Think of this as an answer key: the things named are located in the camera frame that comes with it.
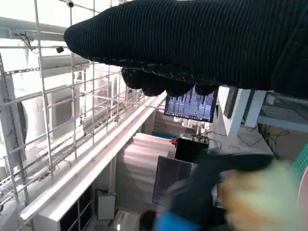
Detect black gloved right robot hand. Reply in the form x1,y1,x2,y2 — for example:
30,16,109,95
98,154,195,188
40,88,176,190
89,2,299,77
64,0,308,99

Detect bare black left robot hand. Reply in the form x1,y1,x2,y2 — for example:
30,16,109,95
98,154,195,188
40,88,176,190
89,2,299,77
154,148,276,231

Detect round yellow bread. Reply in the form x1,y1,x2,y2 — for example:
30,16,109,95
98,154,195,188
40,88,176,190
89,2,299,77
216,160,303,231

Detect pink bowl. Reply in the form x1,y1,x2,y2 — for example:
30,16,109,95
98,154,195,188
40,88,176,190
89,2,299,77
297,166,308,231

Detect dark computer monitor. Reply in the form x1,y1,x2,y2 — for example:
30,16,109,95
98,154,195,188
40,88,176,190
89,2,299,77
152,155,200,207

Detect black equipment box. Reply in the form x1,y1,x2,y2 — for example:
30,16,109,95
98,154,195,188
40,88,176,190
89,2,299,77
174,137,210,161

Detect lit computer monitor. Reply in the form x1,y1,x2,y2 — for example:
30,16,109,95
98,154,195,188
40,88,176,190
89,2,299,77
164,85,219,123

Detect teal board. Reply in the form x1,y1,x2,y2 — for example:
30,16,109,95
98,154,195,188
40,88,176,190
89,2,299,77
152,131,178,140

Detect white perforated metal cabinet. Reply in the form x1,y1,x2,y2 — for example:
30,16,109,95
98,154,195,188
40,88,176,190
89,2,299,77
209,125,275,159

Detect small white panel box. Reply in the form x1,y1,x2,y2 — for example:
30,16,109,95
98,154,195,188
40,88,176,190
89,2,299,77
97,189,116,221

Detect long white beam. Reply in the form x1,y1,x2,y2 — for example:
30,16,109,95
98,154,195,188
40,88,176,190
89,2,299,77
20,92,169,219

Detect white perforated cabinet on castors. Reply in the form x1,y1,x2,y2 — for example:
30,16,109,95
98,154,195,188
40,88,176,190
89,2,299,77
257,91,308,132

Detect green cutting mat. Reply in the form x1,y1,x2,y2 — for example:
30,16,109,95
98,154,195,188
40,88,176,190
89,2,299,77
292,141,308,180

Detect white shelf cabinet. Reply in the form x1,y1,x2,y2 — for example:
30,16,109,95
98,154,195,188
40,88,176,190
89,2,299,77
36,185,93,231

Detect white desk frame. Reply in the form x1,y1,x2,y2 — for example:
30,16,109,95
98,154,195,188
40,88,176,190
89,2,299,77
226,88,265,139

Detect white wire grid rack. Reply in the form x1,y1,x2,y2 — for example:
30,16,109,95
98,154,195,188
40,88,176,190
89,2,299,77
0,0,169,217

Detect grey ceiling duct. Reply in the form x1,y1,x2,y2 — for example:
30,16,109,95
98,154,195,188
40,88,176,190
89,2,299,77
0,16,70,41

